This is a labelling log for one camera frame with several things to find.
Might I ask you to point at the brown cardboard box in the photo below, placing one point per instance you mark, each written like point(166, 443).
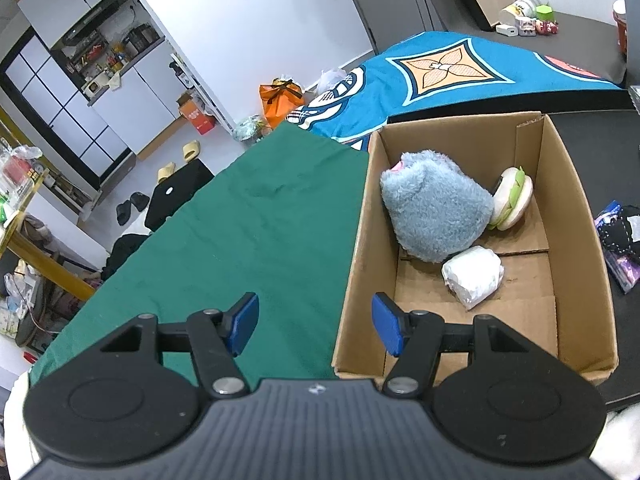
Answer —
point(575, 240)

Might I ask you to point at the small red toys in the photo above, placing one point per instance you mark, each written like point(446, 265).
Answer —
point(547, 27)

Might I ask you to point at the blue purple tissue packet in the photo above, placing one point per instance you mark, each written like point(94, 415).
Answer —
point(625, 275)

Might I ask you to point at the white lower cabinet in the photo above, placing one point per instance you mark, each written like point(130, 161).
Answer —
point(140, 105)

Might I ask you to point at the white bundle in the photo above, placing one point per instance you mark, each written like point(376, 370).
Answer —
point(472, 275)

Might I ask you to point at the grey plush toy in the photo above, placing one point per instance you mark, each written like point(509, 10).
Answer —
point(435, 205)

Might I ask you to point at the black bag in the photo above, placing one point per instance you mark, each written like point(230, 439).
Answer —
point(125, 255)

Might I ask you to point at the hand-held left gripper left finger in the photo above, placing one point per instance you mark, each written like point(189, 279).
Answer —
point(245, 320)

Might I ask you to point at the green bed sheet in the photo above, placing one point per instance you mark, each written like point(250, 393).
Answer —
point(225, 220)

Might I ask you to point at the yellow slipper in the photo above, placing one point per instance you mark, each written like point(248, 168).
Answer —
point(191, 151)
point(166, 172)

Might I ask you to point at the white yellow cup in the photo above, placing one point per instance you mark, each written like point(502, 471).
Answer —
point(520, 10)

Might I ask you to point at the black framed sliding door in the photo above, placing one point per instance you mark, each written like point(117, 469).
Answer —
point(65, 120)

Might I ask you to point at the glass jar with plant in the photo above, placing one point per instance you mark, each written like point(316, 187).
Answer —
point(252, 129)

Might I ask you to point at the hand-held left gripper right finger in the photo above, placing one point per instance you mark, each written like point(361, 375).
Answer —
point(387, 322)

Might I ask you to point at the black shallow tray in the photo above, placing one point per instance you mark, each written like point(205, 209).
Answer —
point(590, 160)

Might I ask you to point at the small white microwave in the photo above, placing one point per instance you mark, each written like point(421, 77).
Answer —
point(95, 87)

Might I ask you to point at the blue patterned blanket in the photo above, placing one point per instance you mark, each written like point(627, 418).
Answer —
point(380, 95)

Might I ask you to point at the white cloth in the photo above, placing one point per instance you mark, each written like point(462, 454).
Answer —
point(617, 445)

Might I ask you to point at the black slipper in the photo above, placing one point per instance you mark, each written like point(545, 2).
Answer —
point(123, 212)
point(139, 201)

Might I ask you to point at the orange gift bag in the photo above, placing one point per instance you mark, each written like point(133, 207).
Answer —
point(275, 105)

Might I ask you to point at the white charger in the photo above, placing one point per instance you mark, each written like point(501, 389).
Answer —
point(507, 30)

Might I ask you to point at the black cube stool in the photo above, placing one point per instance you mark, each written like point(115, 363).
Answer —
point(175, 195)

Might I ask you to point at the white plastic bag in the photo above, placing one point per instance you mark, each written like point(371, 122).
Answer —
point(330, 80)

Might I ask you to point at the small white toy block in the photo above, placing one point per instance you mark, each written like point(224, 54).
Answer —
point(527, 27)

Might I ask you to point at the yellow round table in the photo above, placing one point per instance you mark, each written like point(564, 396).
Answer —
point(45, 265)

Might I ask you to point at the small green box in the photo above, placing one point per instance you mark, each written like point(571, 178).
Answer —
point(544, 12)

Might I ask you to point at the white sheet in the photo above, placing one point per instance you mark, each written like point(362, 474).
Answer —
point(12, 430)

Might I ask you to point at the white narrow rack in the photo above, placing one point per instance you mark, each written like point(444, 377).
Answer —
point(200, 85)

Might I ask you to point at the orange cardboard box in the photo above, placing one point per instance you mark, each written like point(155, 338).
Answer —
point(200, 117)

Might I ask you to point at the burger plush toy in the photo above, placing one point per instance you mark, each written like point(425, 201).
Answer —
point(510, 195)

